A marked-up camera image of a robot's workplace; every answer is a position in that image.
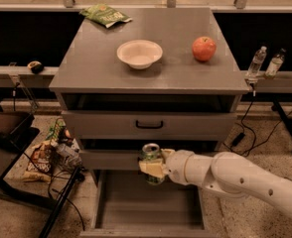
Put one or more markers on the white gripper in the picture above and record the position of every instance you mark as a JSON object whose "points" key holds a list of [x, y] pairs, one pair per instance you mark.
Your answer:
{"points": [[176, 166]]}

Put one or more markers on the green soda can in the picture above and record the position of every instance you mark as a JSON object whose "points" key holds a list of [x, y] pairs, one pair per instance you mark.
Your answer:
{"points": [[151, 152]]}

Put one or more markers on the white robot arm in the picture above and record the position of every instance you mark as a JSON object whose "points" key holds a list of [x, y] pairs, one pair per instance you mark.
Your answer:
{"points": [[225, 174]]}

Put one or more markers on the grey top drawer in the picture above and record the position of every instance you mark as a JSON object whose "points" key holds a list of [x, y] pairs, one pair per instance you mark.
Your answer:
{"points": [[148, 125]]}

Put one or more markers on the grey drawer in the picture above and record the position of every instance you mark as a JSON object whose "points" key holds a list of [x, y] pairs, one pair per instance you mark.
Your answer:
{"points": [[127, 206], [148, 125], [110, 160]]}

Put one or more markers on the grey bottom drawer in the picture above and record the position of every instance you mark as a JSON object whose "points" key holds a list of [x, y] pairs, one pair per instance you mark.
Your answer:
{"points": [[127, 206]]}

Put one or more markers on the grey middle drawer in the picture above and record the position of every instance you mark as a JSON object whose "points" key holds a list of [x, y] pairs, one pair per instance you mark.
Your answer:
{"points": [[110, 160]]}

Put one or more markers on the grey drawer cabinet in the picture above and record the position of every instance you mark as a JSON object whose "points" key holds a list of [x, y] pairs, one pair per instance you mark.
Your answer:
{"points": [[93, 78]]}

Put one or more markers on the crumpled plastic bottle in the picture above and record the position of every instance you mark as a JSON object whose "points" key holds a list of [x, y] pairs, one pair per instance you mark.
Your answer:
{"points": [[69, 158]]}

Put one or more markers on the white bowl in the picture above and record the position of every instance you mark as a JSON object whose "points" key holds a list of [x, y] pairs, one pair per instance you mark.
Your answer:
{"points": [[139, 54]]}

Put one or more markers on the green snack bag floor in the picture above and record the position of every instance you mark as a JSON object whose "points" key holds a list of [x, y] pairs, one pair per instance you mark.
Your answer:
{"points": [[56, 130]]}

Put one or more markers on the red apple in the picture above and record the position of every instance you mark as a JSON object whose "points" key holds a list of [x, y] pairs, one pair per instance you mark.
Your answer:
{"points": [[204, 48]]}

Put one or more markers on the brown snack bag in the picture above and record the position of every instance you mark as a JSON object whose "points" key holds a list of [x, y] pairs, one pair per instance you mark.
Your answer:
{"points": [[40, 167]]}

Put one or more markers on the black wheeled stand leg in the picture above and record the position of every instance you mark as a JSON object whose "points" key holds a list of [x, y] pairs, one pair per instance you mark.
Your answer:
{"points": [[290, 129]]}

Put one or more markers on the clear water bottle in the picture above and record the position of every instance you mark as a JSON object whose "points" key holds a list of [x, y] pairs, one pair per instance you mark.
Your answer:
{"points": [[256, 63]]}

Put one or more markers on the clear bottle dark cap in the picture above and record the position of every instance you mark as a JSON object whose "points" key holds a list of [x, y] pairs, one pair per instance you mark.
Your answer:
{"points": [[275, 63]]}

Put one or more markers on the yellow black tape measure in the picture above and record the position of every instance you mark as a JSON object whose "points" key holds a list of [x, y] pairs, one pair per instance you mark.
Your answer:
{"points": [[35, 67]]}

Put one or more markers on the green chip bag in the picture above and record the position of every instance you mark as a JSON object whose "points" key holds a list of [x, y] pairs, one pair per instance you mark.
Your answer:
{"points": [[104, 15]]}

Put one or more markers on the black cart frame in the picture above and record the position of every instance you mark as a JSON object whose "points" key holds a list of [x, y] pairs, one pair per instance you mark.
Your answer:
{"points": [[16, 135]]}

